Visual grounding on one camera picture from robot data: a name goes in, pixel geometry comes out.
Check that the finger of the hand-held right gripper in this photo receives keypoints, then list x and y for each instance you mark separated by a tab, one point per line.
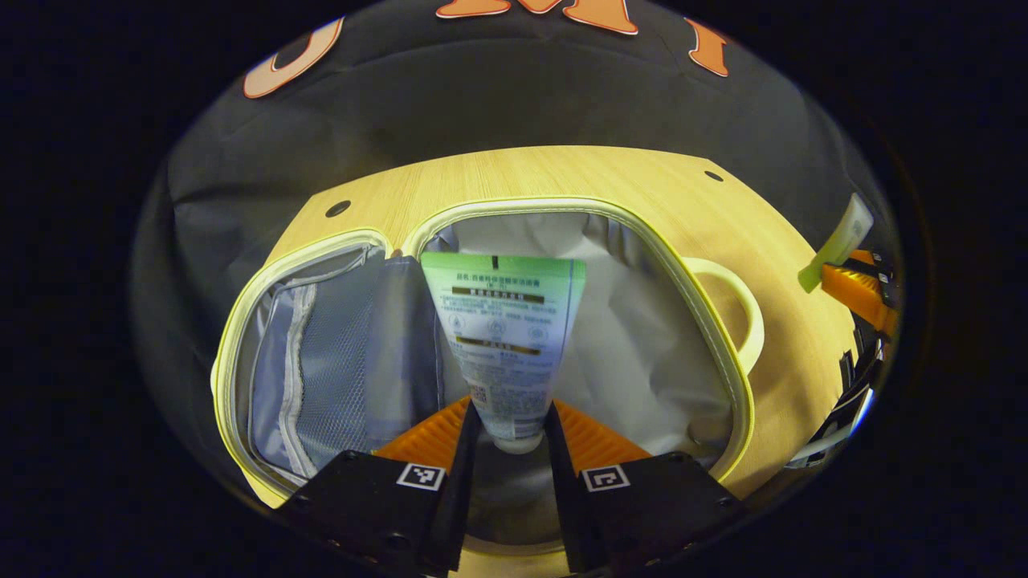
863	297

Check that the green and white tube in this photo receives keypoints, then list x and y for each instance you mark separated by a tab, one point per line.
506	337

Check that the pale yellow-green tube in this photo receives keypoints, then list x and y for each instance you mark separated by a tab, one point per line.
839	245

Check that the pale yellow suitcase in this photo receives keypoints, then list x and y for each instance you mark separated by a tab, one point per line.
642	353

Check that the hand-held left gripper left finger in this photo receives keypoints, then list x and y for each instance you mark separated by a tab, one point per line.
462	490

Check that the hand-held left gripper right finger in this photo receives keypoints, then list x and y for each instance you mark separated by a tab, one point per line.
564	490

